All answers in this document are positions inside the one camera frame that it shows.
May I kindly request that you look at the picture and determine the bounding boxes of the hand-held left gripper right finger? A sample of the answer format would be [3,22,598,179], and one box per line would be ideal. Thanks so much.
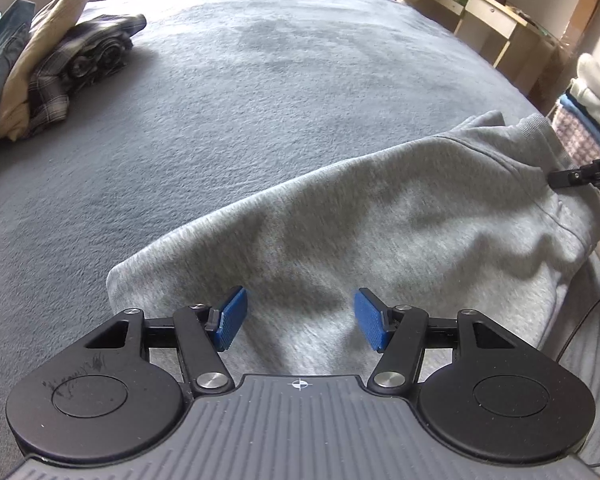
[354,288,518,395]

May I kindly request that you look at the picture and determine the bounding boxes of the patterned brown pillow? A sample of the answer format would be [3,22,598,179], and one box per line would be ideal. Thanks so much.
[27,14,147,136]

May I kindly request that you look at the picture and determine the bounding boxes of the blue folded shirt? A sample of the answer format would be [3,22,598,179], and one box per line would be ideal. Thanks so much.
[560,92,600,161]

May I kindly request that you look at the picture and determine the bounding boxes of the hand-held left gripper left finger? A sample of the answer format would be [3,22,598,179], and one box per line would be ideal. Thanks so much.
[85,285,249,395]

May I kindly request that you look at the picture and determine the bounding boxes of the beige folded garment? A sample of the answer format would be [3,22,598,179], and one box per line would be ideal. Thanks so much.
[0,0,97,142]

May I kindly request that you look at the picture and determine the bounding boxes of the grey fleece blanket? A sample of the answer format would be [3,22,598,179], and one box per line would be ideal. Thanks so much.
[0,0,600,480]

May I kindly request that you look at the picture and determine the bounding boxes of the checkered folded cloth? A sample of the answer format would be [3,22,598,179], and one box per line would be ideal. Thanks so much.
[552,107,600,171]

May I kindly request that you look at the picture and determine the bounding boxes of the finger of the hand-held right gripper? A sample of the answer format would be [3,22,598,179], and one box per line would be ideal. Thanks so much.
[547,166,598,190]

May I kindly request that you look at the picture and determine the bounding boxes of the grey sweatpants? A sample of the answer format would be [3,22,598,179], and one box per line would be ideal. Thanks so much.
[105,110,600,376]

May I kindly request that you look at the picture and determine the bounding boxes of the cardboard plank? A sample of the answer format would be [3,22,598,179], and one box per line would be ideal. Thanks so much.
[562,0,600,61]

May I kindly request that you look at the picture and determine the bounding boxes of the light wooden desk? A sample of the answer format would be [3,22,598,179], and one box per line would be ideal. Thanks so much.
[420,0,566,86]

